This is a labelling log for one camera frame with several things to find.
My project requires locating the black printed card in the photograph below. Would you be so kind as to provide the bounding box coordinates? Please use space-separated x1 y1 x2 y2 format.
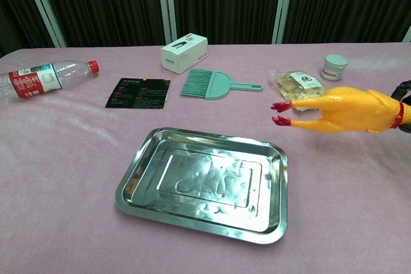
104 77 172 110

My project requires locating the pink tablecloth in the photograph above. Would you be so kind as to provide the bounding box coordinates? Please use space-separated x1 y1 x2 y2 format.
0 41 411 274

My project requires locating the silver metal tray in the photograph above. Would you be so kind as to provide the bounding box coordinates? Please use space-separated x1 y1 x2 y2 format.
114 126 289 245

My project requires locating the teal small brush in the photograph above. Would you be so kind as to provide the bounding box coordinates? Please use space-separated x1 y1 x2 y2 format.
179 68 263 101

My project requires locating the yellow rubber chicken toy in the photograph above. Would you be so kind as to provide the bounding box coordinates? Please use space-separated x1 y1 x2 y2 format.
270 86 406 134

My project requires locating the clear bag of dried snack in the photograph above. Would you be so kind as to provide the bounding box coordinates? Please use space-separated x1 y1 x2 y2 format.
268 69 329 114

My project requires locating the clear red-label water bottle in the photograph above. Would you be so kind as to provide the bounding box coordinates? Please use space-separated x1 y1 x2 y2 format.
0 60 100 101

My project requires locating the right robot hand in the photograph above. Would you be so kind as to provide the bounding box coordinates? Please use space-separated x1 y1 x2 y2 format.
390 79 411 134

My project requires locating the white metal frame post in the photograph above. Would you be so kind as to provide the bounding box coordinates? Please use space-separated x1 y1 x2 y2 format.
397 25 411 43
155 0 178 44
272 0 297 45
22 0 67 48

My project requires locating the white cardboard box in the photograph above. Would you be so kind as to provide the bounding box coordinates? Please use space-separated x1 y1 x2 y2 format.
161 33 209 74

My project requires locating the small white jar teal lid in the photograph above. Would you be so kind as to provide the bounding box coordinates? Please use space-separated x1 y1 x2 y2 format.
320 54 349 81

